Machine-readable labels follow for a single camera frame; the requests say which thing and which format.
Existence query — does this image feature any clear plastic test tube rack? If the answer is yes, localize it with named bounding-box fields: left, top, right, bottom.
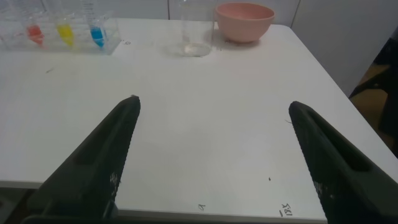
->
left=0, top=0, right=122, bottom=56

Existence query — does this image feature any yellow pigment test tube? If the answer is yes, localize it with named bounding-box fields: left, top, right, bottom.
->
left=46, top=0, right=76, bottom=48

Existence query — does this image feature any black office chair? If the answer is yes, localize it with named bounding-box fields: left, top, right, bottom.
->
left=348, top=27, right=398, bottom=158

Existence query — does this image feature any red pigment test tube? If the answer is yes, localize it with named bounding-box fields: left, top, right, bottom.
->
left=12, top=0, right=46, bottom=48

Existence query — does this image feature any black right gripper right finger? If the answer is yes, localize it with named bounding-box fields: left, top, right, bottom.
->
left=288, top=100, right=398, bottom=224

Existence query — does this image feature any blue pigment test tube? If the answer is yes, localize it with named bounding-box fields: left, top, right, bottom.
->
left=80, top=0, right=108, bottom=49

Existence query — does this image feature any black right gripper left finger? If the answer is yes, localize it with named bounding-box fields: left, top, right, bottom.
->
left=21, top=95, right=141, bottom=224

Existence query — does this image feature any pink bowl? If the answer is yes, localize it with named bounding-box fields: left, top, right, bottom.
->
left=215, top=2, right=276, bottom=44

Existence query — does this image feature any clear glass beaker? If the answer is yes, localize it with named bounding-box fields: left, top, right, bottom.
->
left=178, top=0, right=216, bottom=58

